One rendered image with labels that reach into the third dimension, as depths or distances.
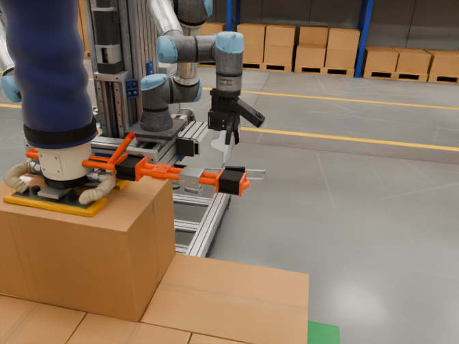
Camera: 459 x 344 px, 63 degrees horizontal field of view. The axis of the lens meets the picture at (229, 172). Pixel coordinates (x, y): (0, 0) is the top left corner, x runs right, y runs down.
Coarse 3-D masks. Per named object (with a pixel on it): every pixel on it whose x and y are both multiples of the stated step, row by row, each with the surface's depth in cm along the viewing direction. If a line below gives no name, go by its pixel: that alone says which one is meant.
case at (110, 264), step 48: (0, 192) 135; (144, 192) 138; (0, 240) 131; (48, 240) 126; (96, 240) 121; (144, 240) 132; (0, 288) 144; (48, 288) 137; (96, 288) 131; (144, 288) 137
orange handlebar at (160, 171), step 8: (32, 152) 133; (88, 160) 128; (104, 160) 130; (104, 168) 127; (112, 168) 126; (144, 168) 127; (152, 168) 127; (160, 168) 124; (168, 168) 124; (176, 168) 125; (152, 176) 123; (160, 176) 122; (168, 176) 122; (176, 176) 121; (208, 176) 122; (216, 176) 122; (208, 184) 119; (248, 184) 118
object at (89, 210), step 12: (12, 192) 131; (24, 192) 130; (36, 192) 129; (72, 192) 126; (24, 204) 127; (36, 204) 126; (48, 204) 125; (60, 204) 125; (72, 204) 125; (96, 204) 126
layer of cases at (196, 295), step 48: (192, 288) 150; (240, 288) 151; (288, 288) 152; (0, 336) 128; (48, 336) 128; (96, 336) 129; (144, 336) 129; (192, 336) 130; (240, 336) 130; (288, 336) 131
